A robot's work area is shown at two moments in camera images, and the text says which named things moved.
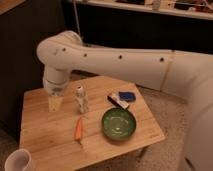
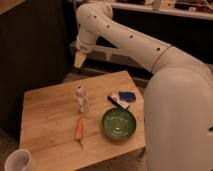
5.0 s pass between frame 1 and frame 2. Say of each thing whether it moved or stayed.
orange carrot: stayed
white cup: stayed
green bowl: stayed
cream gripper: moved
